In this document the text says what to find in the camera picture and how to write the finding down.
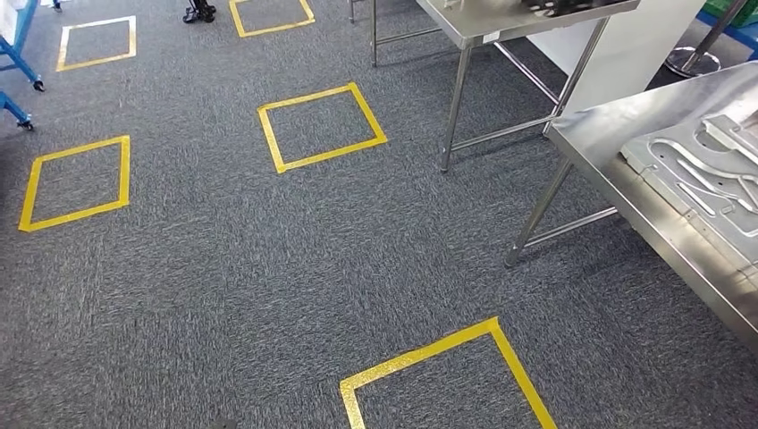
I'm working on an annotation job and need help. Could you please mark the stainless steel workbench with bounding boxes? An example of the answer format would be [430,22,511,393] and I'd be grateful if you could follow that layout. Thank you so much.
[504,61,758,353]

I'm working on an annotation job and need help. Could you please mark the blue wheeled shelf cart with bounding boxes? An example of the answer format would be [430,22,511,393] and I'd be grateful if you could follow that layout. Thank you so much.
[0,0,63,131]

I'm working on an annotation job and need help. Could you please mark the yellow floor tape square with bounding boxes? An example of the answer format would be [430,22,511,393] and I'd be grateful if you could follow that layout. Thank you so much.
[339,316,559,429]

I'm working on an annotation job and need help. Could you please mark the stainless steel side table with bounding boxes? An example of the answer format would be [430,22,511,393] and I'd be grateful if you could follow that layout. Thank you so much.
[349,0,642,174]

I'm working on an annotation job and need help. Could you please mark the black wheeled stand base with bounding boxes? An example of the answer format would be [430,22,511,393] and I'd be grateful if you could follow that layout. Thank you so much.
[181,0,217,25]

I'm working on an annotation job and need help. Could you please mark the black parts on side table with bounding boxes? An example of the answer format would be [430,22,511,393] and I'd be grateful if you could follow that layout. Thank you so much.
[520,0,623,18]

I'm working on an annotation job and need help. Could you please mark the white partition panel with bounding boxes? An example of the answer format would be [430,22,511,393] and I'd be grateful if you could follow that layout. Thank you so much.
[526,0,707,116]

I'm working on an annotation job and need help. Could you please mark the grey machined metal plate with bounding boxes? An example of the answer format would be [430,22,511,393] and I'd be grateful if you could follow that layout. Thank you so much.
[620,112,758,265]

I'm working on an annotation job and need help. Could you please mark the black pole with chrome base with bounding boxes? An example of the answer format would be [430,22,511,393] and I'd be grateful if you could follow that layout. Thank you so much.
[664,0,752,80]

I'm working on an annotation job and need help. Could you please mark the blue platform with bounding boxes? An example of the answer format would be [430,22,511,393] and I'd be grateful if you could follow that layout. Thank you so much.
[695,8,758,61]

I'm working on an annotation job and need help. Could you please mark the white plastic crate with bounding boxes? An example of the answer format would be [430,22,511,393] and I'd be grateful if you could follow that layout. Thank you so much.
[0,0,21,46]

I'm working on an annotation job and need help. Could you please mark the green plastic crate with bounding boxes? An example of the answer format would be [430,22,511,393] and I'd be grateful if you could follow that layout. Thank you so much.
[703,0,758,28]

